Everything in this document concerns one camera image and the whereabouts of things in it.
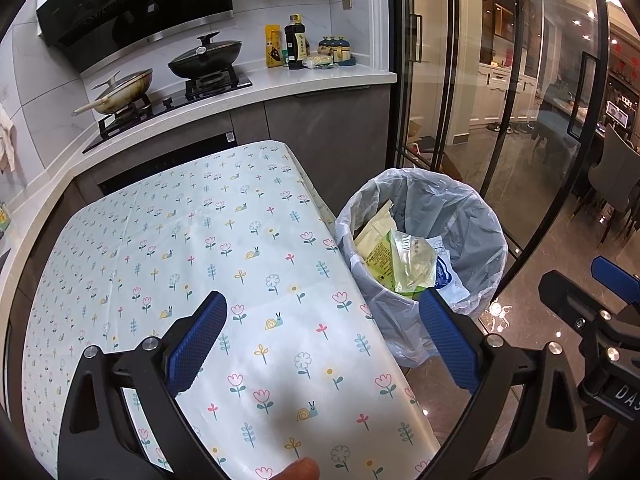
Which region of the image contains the white kitchen countertop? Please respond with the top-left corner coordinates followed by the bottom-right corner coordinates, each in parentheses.
top-left (0, 62), bottom-right (398, 271)

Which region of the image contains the black wok with lid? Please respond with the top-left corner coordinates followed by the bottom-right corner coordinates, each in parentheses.
top-left (167, 31), bottom-right (242, 80)

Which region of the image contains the trash bin with clear liner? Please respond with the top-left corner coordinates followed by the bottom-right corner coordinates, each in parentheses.
top-left (334, 167), bottom-right (508, 368)

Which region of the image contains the black gas stove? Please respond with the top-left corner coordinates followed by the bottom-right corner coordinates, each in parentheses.
top-left (81, 72), bottom-right (253, 155)

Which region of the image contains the black range hood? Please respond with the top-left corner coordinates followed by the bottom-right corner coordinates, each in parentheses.
top-left (36, 0), bottom-right (235, 60)

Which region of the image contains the grey dining chair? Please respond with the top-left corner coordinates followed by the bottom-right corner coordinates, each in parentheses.
top-left (587, 137), bottom-right (640, 241)

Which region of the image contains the white sideboard cabinet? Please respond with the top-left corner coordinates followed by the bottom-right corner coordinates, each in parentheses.
top-left (477, 62), bottom-right (543, 128)

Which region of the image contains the black built-in appliance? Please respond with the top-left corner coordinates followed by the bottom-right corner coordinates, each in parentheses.
top-left (90, 132), bottom-right (240, 198)

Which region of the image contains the cream wok with lid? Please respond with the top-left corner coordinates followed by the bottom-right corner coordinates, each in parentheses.
top-left (74, 69), bottom-right (153, 116)

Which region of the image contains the person's left hand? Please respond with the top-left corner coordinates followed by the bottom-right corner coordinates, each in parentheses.
top-left (272, 456), bottom-right (321, 480)

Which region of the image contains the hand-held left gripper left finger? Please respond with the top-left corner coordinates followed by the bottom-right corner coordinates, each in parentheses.
top-left (57, 290), bottom-right (228, 480)

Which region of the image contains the yellow seasoning packet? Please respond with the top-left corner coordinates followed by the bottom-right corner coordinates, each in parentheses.
top-left (264, 24), bottom-right (284, 69)

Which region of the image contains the floral tablecloth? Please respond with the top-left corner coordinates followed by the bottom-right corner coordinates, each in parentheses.
top-left (20, 139), bottom-right (443, 480)

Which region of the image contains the cream hanging cloth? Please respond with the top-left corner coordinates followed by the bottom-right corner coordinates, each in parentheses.
top-left (0, 105), bottom-right (18, 173)

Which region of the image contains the blue white plastic packet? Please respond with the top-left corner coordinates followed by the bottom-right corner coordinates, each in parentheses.
top-left (425, 237), bottom-right (461, 296)

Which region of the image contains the dark soy sauce bottle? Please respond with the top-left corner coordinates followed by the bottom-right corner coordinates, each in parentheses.
top-left (284, 15), bottom-right (310, 71)

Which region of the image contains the person's right hand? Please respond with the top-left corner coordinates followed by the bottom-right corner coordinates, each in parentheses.
top-left (587, 412), bottom-right (623, 471)

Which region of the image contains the cream paper wrapper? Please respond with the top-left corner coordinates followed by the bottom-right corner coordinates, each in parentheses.
top-left (354, 199), bottom-right (397, 281)

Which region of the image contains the glass sliding door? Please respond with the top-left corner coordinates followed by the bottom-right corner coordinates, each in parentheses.
top-left (387, 0), bottom-right (613, 271)

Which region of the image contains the spice jar set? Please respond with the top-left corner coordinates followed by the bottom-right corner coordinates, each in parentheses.
top-left (317, 35), bottom-right (357, 67)

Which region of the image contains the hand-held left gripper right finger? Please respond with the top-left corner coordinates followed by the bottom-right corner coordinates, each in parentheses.
top-left (417, 287), bottom-right (590, 480)

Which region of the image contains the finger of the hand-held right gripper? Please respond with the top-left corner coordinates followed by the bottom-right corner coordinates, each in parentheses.
top-left (539, 270), bottom-right (625, 342)
top-left (591, 256), bottom-right (640, 311)

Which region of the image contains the cardboard box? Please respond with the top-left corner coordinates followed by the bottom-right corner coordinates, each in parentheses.
top-left (407, 120), bottom-right (437, 158)

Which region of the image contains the yellow green tissue pack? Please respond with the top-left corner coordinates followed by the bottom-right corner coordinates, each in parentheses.
top-left (387, 230), bottom-right (438, 301)

